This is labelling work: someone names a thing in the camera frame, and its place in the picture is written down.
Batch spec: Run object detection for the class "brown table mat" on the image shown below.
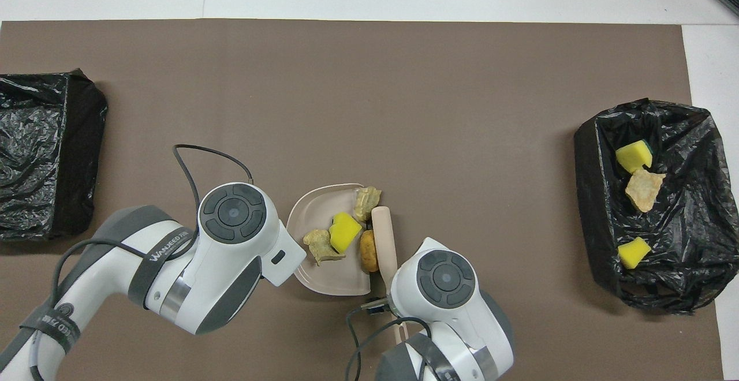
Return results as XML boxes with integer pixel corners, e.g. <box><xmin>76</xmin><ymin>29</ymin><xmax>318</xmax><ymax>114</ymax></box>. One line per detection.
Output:
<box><xmin>0</xmin><ymin>19</ymin><xmax>723</xmax><ymax>381</ymax></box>

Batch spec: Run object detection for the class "beige foam chunk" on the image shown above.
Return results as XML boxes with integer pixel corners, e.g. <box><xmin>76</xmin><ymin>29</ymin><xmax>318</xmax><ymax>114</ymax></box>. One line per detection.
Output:
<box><xmin>353</xmin><ymin>186</ymin><xmax>383</xmax><ymax>223</ymax></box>
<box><xmin>625</xmin><ymin>168</ymin><xmax>666</xmax><ymax>213</ymax></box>
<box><xmin>303</xmin><ymin>229</ymin><xmax>347</xmax><ymax>267</ymax></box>

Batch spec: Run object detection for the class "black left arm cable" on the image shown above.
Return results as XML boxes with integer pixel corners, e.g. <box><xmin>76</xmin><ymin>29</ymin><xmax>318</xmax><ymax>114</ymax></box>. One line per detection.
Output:
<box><xmin>29</xmin><ymin>144</ymin><xmax>255</xmax><ymax>381</ymax></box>

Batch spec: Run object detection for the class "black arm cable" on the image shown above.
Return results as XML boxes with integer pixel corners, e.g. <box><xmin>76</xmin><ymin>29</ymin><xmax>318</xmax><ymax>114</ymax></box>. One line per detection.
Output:
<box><xmin>29</xmin><ymin>144</ymin><xmax>255</xmax><ymax>381</ymax></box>
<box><xmin>345</xmin><ymin>309</ymin><xmax>434</xmax><ymax>381</ymax></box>

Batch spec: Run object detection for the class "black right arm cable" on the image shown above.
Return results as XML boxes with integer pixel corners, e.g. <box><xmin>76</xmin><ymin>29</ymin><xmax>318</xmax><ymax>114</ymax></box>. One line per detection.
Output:
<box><xmin>345</xmin><ymin>309</ymin><xmax>434</xmax><ymax>381</ymax></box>

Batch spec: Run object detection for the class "beige hand brush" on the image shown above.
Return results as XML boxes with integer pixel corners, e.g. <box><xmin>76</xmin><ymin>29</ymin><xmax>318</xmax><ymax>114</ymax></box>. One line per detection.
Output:
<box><xmin>371</xmin><ymin>206</ymin><xmax>410</xmax><ymax>344</ymax></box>

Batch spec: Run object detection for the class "notched yellow sponge piece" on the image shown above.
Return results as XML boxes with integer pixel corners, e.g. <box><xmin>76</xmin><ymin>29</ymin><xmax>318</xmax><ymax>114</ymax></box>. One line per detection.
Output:
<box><xmin>615</xmin><ymin>140</ymin><xmax>654</xmax><ymax>174</ymax></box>

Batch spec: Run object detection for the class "black bag lined bin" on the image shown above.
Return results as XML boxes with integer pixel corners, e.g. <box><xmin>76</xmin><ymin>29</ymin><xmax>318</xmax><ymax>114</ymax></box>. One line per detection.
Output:
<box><xmin>0</xmin><ymin>68</ymin><xmax>109</xmax><ymax>242</ymax></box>
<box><xmin>573</xmin><ymin>98</ymin><xmax>730</xmax><ymax>315</ymax></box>

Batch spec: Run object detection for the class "beige plastic dustpan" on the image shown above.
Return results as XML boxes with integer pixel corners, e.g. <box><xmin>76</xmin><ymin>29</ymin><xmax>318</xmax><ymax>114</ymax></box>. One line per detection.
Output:
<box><xmin>286</xmin><ymin>182</ymin><xmax>373</xmax><ymax>297</ymax></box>

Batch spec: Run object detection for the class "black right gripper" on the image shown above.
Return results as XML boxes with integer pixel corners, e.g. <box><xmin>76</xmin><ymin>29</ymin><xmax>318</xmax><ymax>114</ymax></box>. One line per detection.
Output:
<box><xmin>369</xmin><ymin>294</ymin><xmax>396</xmax><ymax>317</ymax></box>

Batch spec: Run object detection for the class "orange-brown bread roll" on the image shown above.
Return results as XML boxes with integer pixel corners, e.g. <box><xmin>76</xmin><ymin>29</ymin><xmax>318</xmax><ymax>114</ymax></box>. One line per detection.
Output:
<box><xmin>359</xmin><ymin>229</ymin><xmax>380</xmax><ymax>273</ymax></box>

